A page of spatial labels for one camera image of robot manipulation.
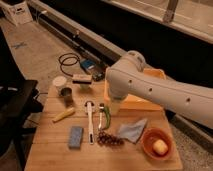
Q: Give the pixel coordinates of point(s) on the blue electronic box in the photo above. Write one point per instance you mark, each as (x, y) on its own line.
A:
(87, 65)

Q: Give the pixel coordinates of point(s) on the black chair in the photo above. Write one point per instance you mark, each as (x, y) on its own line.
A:
(17, 102)

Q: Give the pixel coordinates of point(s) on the white cardboard box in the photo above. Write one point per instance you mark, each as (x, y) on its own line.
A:
(17, 14)

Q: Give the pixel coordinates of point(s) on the blue sponge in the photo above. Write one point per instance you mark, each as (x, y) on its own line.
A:
(75, 137)

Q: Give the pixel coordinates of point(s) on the white dish brush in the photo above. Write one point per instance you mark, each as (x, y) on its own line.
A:
(89, 108)

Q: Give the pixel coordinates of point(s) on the green chili pepper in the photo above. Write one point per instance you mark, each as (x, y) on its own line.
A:
(108, 117)

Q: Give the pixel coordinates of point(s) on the grey blue cloth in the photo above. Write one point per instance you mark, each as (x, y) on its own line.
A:
(132, 132)

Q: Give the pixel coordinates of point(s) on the bunch of dark grapes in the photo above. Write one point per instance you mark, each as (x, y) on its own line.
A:
(105, 139)

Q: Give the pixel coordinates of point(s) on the orange bowl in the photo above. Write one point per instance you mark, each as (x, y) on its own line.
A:
(149, 137)

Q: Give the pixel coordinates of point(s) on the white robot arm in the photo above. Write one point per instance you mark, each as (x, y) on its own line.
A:
(126, 76)

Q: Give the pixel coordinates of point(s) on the yellow plastic bin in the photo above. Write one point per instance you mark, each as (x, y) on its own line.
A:
(132, 102)

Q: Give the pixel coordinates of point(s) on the small metal cup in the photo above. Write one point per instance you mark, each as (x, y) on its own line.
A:
(66, 93)

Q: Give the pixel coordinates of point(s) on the yellow apple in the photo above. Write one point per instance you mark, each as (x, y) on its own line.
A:
(160, 147)

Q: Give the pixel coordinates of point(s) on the translucent cream gripper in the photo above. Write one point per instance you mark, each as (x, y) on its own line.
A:
(115, 105)

